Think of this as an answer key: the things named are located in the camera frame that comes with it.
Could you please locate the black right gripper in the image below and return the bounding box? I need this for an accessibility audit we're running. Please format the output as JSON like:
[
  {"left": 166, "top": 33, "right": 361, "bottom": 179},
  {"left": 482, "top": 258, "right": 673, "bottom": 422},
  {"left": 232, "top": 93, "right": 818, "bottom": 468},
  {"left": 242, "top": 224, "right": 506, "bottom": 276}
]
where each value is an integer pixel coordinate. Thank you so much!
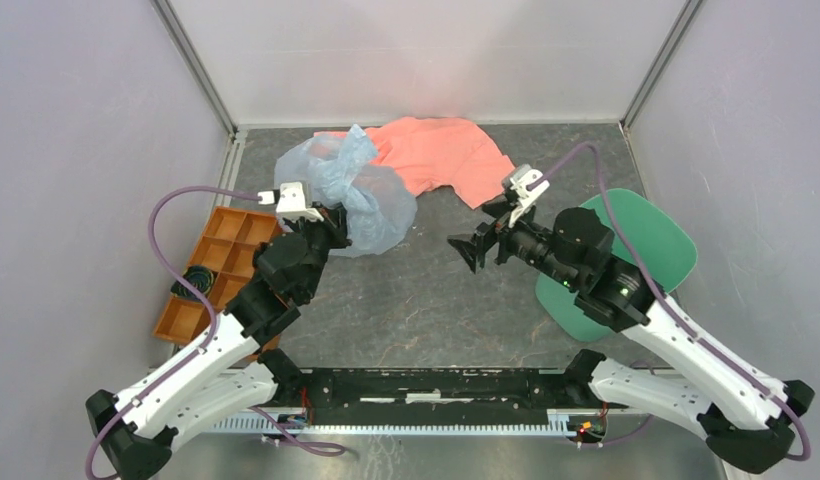
[{"left": 448, "top": 196, "right": 582, "bottom": 290}]

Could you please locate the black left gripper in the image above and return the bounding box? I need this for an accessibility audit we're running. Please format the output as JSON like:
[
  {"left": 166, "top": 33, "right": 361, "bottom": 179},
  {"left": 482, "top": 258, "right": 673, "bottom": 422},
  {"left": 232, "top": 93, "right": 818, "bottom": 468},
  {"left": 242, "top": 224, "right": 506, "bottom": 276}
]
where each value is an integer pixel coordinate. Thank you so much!
[{"left": 285, "top": 201, "right": 353, "bottom": 301}]

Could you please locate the translucent blue trash bag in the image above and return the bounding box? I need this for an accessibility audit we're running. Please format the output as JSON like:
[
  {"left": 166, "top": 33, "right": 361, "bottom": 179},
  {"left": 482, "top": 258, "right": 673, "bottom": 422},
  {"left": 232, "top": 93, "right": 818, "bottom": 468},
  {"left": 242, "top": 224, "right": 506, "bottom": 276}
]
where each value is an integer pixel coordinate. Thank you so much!
[{"left": 274, "top": 124, "right": 417, "bottom": 258}]

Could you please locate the green trash bin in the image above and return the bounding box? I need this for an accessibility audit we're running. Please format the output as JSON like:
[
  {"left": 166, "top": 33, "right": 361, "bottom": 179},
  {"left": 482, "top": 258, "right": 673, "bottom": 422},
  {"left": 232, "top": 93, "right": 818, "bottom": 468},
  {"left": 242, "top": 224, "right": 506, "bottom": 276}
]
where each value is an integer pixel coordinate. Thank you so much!
[{"left": 535, "top": 188, "right": 699, "bottom": 344}]

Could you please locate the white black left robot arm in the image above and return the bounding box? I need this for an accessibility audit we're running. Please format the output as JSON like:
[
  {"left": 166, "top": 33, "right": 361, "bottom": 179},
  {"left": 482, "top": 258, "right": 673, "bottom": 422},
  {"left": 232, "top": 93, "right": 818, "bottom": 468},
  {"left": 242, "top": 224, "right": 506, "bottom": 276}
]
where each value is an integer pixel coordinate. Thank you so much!
[{"left": 85, "top": 204, "right": 351, "bottom": 479}]

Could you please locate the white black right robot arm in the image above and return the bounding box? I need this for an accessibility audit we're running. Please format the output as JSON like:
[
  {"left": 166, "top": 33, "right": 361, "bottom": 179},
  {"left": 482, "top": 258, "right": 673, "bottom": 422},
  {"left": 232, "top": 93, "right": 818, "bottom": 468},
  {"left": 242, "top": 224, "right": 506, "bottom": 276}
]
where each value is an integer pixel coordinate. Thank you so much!
[{"left": 448, "top": 196, "right": 815, "bottom": 474}]

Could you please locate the pink cloth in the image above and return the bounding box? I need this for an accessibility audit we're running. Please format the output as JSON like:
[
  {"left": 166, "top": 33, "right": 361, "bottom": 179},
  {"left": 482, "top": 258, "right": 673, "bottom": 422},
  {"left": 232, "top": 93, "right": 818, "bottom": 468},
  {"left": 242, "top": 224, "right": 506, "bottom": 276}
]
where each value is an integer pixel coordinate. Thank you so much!
[{"left": 313, "top": 117, "right": 527, "bottom": 211}]

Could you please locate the orange wooden divided tray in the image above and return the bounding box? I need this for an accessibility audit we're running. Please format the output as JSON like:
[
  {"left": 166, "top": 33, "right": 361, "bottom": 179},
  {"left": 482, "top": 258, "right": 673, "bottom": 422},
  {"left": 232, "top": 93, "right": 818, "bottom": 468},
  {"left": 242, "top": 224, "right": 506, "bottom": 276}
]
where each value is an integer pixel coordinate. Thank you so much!
[{"left": 152, "top": 207, "right": 281, "bottom": 346}]

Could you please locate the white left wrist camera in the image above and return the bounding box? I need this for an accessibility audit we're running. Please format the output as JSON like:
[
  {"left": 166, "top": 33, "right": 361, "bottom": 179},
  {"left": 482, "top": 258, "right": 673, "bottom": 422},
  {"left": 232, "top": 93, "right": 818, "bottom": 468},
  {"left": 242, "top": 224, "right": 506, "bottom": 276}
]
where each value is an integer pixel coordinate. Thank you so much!
[{"left": 257, "top": 181, "right": 324, "bottom": 222}]

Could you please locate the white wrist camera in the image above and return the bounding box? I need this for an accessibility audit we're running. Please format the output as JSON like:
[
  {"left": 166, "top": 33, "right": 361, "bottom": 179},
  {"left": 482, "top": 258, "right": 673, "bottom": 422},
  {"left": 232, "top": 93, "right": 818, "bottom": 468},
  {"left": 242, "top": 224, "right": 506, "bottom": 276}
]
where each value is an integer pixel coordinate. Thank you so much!
[
  {"left": 257, "top": 181, "right": 324, "bottom": 222},
  {"left": 502, "top": 164, "right": 550, "bottom": 227}
]

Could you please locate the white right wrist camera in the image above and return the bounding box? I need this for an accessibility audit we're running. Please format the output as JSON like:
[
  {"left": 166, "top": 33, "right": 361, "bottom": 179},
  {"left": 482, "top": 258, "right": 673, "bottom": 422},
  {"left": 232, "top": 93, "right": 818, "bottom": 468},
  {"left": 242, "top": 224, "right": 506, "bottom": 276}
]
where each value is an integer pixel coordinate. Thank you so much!
[{"left": 502, "top": 164, "right": 550, "bottom": 227}]

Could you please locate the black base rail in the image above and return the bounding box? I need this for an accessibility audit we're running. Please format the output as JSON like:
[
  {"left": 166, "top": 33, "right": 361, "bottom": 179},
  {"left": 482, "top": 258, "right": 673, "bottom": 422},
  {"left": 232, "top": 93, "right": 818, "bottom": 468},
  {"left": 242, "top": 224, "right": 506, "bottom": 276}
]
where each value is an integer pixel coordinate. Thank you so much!
[{"left": 267, "top": 368, "right": 602, "bottom": 427}]

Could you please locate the white cable duct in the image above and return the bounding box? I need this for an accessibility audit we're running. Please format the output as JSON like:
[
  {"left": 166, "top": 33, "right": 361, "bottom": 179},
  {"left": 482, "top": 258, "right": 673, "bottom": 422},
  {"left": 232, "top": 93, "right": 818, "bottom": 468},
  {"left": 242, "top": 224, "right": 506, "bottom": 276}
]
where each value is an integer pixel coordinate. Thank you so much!
[{"left": 207, "top": 411, "right": 595, "bottom": 439}]

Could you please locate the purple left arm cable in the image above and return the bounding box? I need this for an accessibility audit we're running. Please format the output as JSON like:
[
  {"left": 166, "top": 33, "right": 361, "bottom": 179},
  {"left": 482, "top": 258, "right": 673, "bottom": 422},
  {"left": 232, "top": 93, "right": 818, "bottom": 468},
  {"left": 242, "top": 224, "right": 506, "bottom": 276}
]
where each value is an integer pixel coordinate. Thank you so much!
[{"left": 83, "top": 186, "right": 279, "bottom": 480}]

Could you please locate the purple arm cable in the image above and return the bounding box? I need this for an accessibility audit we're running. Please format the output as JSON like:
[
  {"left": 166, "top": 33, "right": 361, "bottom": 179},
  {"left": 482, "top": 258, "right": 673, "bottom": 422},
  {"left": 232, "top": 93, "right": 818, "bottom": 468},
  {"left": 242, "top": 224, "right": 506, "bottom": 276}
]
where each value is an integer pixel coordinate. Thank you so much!
[
  {"left": 83, "top": 186, "right": 279, "bottom": 480},
  {"left": 529, "top": 140, "right": 813, "bottom": 462}
]

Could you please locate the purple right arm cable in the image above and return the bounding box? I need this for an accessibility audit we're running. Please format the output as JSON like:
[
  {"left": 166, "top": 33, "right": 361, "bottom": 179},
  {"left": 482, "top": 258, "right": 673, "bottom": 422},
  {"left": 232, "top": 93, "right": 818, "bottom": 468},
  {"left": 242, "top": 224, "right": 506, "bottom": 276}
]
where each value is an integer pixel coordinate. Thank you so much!
[{"left": 529, "top": 140, "right": 813, "bottom": 462}]

